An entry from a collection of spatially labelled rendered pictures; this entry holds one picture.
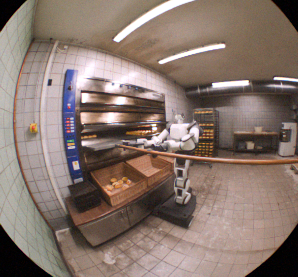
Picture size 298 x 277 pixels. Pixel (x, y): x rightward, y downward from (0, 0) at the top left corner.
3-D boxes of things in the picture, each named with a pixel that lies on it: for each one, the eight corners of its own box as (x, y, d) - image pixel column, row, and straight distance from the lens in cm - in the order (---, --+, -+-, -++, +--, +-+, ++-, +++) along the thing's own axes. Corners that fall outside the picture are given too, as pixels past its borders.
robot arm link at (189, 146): (174, 153, 101) (190, 154, 87) (169, 144, 97) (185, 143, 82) (181, 146, 106) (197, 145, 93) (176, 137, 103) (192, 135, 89)
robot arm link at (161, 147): (157, 144, 89) (166, 142, 98) (149, 143, 96) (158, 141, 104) (157, 159, 93) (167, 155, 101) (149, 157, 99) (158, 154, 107)
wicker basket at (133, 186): (93, 189, 165) (89, 171, 153) (125, 176, 187) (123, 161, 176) (112, 207, 129) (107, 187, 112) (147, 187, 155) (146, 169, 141)
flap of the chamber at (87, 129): (83, 129, 128) (80, 132, 148) (170, 123, 246) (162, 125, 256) (83, 127, 129) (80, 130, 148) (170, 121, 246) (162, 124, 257)
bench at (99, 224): (79, 224, 200) (64, 196, 164) (169, 175, 307) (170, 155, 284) (96, 251, 167) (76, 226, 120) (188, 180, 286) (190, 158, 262)
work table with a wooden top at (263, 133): (232, 155, 500) (234, 133, 481) (232, 150, 577) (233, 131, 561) (275, 155, 556) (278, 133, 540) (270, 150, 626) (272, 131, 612)
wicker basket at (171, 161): (150, 165, 223) (150, 152, 214) (165, 158, 266) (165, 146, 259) (172, 171, 198) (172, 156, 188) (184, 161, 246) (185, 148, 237)
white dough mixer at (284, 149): (279, 158, 534) (282, 122, 515) (275, 153, 584) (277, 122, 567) (294, 157, 584) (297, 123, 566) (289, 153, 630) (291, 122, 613)
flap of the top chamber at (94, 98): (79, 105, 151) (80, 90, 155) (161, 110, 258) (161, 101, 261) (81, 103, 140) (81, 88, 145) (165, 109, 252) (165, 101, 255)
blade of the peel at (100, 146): (133, 142, 147) (133, 140, 147) (94, 150, 119) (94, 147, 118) (118, 140, 175) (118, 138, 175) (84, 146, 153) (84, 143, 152)
